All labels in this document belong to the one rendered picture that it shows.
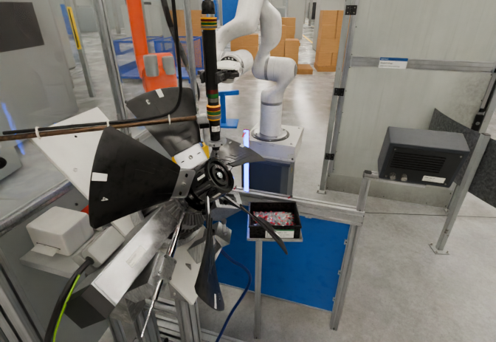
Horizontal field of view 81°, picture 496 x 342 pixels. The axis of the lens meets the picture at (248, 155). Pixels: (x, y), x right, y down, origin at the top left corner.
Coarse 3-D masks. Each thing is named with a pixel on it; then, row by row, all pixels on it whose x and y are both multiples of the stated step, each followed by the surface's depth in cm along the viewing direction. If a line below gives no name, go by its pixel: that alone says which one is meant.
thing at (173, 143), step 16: (144, 96) 92; (176, 96) 96; (192, 96) 99; (144, 112) 91; (160, 112) 92; (176, 112) 93; (192, 112) 95; (160, 128) 91; (176, 128) 91; (192, 128) 93; (160, 144) 90; (176, 144) 90; (192, 144) 91
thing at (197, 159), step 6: (198, 144) 91; (186, 150) 91; (192, 150) 91; (198, 150) 91; (174, 156) 90; (180, 156) 90; (186, 156) 90; (198, 156) 90; (204, 156) 91; (180, 162) 90; (186, 162) 90; (192, 162) 90; (198, 162) 90
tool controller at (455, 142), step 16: (400, 128) 112; (384, 144) 116; (400, 144) 106; (416, 144) 104; (432, 144) 104; (448, 144) 103; (464, 144) 103; (384, 160) 112; (400, 160) 109; (416, 160) 107; (432, 160) 106; (448, 160) 104; (464, 160) 103; (384, 176) 117; (400, 176) 114; (416, 176) 112; (432, 176) 110; (448, 176) 108
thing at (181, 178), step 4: (180, 172) 80; (184, 172) 81; (188, 172) 82; (192, 172) 83; (180, 176) 80; (184, 176) 82; (188, 176) 83; (192, 176) 84; (180, 180) 81; (184, 180) 82; (188, 180) 83; (192, 180) 84; (176, 184) 81; (180, 184) 82; (188, 184) 84; (176, 188) 81; (180, 188) 82; (184, 188) 83; (188, 188) 85; (176, 192) 82; (184, 192) 84; (172, 196) 81; (176, 196) 82; (180, 196) 83; (184, 196) 84
